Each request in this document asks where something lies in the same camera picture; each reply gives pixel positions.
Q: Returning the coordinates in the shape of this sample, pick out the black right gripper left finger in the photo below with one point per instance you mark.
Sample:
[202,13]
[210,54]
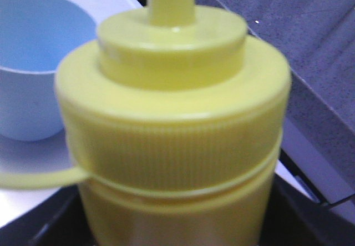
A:
[59,220]

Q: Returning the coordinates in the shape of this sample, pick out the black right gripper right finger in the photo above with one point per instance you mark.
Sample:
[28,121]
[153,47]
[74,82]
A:
[293,219]

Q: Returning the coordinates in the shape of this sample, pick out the yellow squeeze bottle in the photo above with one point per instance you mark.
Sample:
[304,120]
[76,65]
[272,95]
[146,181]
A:
[173,119]

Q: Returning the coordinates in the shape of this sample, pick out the light blue plastic cup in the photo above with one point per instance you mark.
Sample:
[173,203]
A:
[35,36]

